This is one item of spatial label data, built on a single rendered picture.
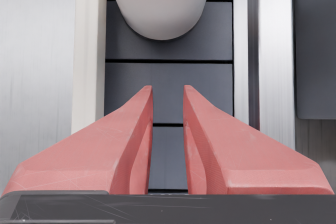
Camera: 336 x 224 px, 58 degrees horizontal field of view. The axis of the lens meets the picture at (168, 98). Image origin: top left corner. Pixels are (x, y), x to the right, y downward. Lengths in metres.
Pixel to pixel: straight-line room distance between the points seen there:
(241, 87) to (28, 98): 0.16
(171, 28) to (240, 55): 0.05
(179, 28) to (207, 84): 0.04
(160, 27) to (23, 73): 0.13
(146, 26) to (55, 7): 0.12
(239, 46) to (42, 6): 0.16
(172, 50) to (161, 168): 0.07
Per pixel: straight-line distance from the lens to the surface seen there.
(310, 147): 0.26
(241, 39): 0.19
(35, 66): 0.25
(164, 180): 0.18
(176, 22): 0.15
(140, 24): 0.16
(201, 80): 0.18
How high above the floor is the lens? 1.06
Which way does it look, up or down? 86 degrees down
